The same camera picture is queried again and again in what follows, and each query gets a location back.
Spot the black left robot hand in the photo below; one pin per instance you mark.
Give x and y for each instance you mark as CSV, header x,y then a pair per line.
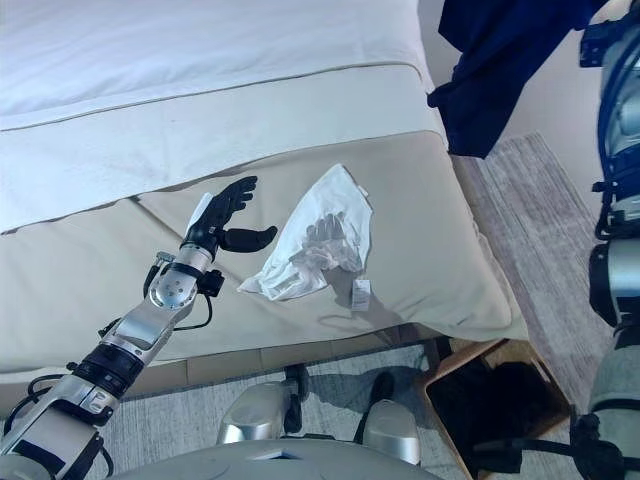
x,y
215,215

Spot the white garment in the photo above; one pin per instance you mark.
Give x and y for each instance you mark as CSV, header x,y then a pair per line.
x,y
320,235

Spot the white paper price tag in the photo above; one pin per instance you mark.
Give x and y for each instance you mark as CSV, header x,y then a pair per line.
x,y
361,295

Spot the dark blue garment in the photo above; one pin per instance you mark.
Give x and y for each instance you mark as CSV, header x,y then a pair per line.
x,y
500,75

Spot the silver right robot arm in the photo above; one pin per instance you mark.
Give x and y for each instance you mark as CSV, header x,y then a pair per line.
x,y
617,270

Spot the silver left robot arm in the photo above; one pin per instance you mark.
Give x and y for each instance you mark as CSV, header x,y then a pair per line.
x,y
135,335

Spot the beige bed cover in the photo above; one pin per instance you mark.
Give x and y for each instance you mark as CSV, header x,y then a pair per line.
x,y
100,280

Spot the beige bed base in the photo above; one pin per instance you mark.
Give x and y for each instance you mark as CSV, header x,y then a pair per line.
x,y
150,365

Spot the wooden laundry basket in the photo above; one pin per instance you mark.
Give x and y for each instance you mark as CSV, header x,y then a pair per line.
x,y
425,395

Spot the white duvet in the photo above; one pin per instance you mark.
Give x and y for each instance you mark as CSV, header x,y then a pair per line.
x,y
200,75

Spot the silver left robot leg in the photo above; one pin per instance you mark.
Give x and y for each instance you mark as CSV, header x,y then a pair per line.
x,y
255,415

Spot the silver robot leg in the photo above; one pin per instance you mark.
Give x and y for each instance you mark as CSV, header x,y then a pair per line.
x,y
255,415
390,425

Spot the grey robot torso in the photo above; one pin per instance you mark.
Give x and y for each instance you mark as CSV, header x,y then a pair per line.
x,y
250,462

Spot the silver right robot leg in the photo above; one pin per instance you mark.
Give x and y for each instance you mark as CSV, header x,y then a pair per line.
x,y
390,425

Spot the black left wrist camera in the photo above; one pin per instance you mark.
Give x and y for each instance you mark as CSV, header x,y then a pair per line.
x,y
212,282

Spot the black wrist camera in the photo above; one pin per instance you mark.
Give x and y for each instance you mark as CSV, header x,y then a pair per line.
x,y
212,282
597,42

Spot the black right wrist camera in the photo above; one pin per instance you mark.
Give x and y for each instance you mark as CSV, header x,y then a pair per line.
x,y
597,42

